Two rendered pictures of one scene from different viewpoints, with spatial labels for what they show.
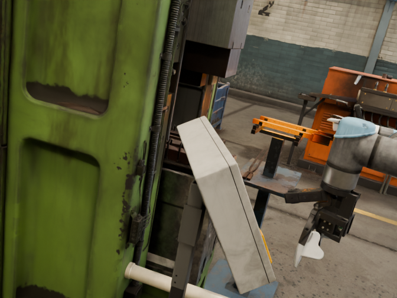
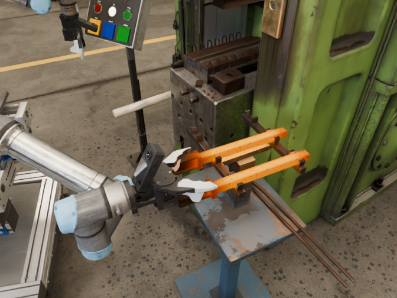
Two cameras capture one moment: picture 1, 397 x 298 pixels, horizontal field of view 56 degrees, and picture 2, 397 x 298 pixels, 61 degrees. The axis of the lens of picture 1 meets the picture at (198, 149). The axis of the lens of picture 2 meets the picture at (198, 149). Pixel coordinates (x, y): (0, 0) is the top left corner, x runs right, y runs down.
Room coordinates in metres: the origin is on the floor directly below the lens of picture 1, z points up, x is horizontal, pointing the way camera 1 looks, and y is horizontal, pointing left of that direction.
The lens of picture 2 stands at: (2.34, -1.07, 1.67)
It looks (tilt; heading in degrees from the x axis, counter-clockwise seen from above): 40 degrees down; 134
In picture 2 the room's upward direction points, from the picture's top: straight up
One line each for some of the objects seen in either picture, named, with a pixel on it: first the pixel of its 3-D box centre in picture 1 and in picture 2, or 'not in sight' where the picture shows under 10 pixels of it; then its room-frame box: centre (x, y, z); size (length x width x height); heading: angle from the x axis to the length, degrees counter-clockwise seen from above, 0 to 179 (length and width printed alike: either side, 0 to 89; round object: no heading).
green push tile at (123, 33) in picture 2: not in sight; (123, 34); (0.92, -0.12, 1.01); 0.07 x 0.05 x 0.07; 12
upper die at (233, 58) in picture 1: (178, 50); not in sight; (1.40, 0.14, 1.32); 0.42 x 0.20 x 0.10; 77
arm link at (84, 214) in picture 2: (389, 136); (83, 210); (1.83, -0.90, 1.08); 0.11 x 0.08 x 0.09; 69
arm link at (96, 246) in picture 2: not in sight; (96, 230); (1.82, -0.89, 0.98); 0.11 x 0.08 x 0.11; 117
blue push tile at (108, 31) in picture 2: not in sight; (108, 30); (0.82, -0.14, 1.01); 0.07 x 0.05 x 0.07; 12
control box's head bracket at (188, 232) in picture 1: (207, 216); not in sight; (0.80, -0.05, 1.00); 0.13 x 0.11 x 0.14; 167
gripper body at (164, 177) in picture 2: not in sight; (151, 189); (1.89, -0.75, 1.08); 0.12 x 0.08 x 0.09; 69
